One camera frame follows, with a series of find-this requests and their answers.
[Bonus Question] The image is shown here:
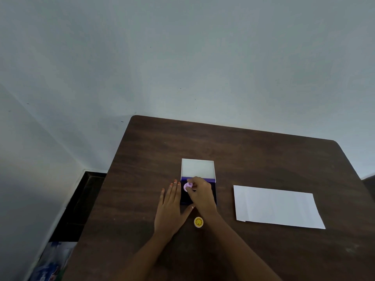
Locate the ink pad box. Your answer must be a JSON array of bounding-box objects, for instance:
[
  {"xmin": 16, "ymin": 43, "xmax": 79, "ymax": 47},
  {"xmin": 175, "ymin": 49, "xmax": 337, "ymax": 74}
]
[{"xmin": 180, "ymin": 158, "xmax": 217, "ymax": 206}]

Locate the person's left forearm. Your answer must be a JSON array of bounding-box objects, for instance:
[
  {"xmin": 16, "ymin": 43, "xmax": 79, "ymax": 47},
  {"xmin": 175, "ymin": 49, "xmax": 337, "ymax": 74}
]
[{"xmin": 113, "ymin": 231, "xmax": 174, "ymax": 281}]

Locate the person's right hand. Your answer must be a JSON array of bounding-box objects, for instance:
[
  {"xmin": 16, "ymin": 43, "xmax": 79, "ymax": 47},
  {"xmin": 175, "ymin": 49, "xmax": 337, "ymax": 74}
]
[{"xmin": 186, "ymin": 177, "xmax": 218, "ymax": 217}]

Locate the white paper sheet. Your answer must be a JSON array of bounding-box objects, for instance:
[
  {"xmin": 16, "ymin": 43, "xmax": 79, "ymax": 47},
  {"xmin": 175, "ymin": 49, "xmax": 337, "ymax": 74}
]
[{"xmin": 233, "ymin": 185, "xmax": 326, "ymax": 230}]

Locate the person's left hand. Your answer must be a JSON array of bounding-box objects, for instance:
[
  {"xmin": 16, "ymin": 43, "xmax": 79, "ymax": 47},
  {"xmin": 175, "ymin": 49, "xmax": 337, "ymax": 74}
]
[{"xmin": 154, "ymin": 180, "xmax": 196, "ymax": 236}]

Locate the blue printed plastic bag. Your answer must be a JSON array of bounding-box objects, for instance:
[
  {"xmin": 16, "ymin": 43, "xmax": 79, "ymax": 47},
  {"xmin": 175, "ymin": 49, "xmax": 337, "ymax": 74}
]
[{"xmin": 29, "ymin": 241, "xmax": 77, "ymax": 281}]

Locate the person's right forearm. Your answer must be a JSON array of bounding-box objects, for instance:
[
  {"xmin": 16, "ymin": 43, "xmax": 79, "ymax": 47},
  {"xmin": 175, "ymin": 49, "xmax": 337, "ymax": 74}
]
[{"xmin": 204, "ymin": 211, "xmax": 283, "ymax": 281}]

